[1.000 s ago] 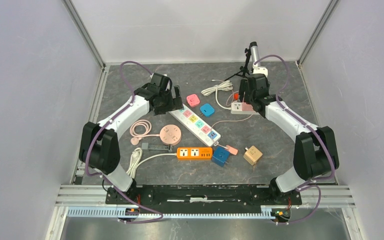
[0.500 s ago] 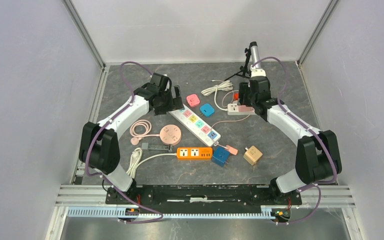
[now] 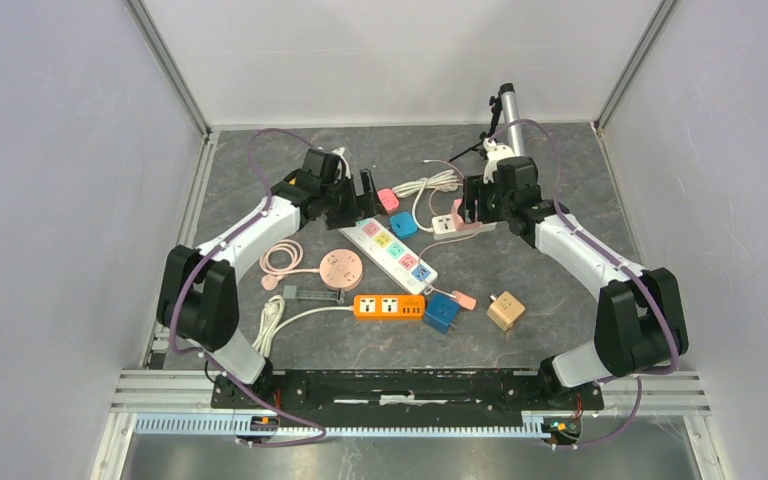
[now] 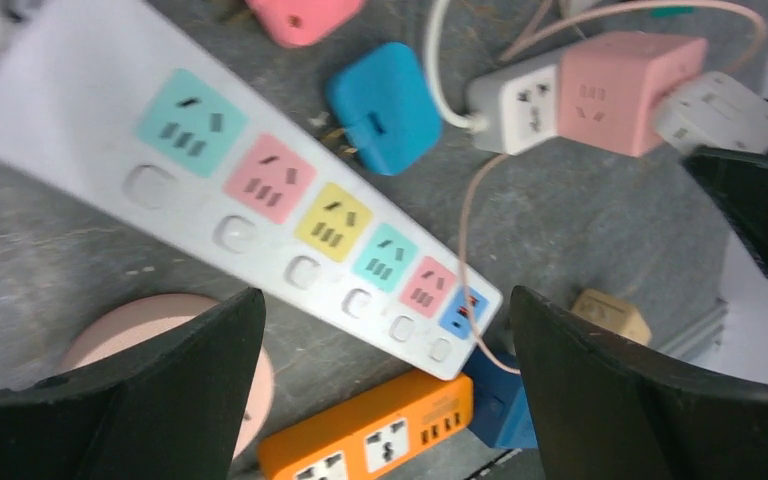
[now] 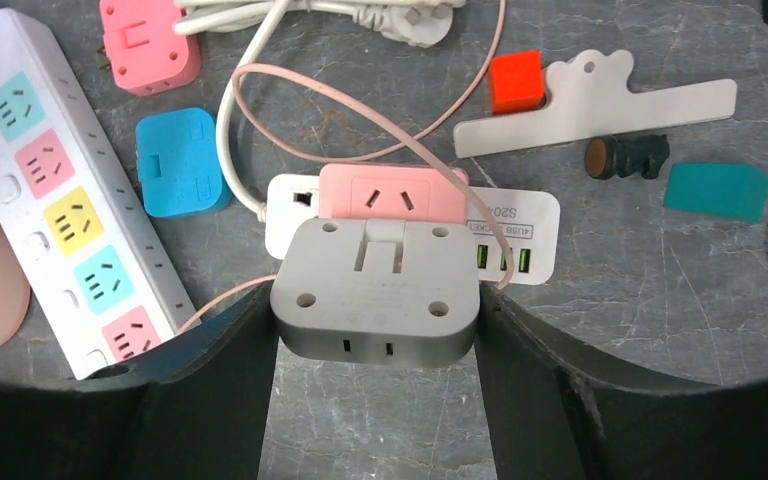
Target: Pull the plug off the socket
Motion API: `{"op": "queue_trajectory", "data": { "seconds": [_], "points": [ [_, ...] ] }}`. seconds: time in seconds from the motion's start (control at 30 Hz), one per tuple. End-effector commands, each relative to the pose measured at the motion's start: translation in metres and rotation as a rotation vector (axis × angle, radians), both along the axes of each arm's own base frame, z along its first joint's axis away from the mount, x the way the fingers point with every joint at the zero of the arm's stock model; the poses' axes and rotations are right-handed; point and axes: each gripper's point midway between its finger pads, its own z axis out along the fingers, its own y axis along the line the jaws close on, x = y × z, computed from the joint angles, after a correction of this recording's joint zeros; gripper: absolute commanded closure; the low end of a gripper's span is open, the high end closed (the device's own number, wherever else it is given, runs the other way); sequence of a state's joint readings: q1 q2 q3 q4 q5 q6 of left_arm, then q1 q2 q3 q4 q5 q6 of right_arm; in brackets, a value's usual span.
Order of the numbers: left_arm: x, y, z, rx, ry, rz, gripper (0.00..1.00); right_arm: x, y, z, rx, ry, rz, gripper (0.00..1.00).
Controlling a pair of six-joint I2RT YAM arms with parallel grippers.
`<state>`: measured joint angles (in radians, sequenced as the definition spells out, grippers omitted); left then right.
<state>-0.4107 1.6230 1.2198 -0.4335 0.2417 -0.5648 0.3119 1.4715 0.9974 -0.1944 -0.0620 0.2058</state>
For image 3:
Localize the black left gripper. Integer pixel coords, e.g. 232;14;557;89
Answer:
321;169;388;231

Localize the pink white cube adapter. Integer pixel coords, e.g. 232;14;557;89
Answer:
450;199;483;232

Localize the pink plug adapter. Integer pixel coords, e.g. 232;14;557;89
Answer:
377;188;400;215

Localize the small white power strip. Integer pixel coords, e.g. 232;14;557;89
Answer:
432;214;496;241

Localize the long white power strip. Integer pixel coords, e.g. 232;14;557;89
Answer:
338;218;438;295

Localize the light blue cube adapter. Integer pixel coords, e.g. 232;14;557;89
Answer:
389;211;419;240

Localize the pink round power socket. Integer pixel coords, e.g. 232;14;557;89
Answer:
318;249;364;291

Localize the salmon small cube adapter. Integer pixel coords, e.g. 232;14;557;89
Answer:
452;290;477;311

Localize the blue cube socket adapter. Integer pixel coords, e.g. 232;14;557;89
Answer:
422;292;460;334

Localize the beige dragon cube adapter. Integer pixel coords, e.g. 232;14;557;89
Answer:
486;291;525;332

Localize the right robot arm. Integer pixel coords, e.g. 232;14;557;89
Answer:
459;156;689;408

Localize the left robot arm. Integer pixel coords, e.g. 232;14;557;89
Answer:
156;148;386;408

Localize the silver cylindrical flashlight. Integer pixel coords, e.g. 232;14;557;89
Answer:
499;83;525;156

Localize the orange power strip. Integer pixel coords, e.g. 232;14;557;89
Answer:
352;294;426;321

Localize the white coiled charging cable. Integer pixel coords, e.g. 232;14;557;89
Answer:
391;157;465;233

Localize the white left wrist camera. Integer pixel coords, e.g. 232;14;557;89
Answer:
330;146;352;178

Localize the grey plastic bracket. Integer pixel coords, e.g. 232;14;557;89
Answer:
282;285;345;305

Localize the pink coiled socket cable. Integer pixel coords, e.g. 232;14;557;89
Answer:
259;239;322;291

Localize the white orange-strip cable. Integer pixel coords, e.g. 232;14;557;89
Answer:
251;295;355;359

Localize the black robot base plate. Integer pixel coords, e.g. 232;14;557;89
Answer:
210;368;605;429

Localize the aluminium slotted rail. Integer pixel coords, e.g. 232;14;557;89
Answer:
134;413;550;440

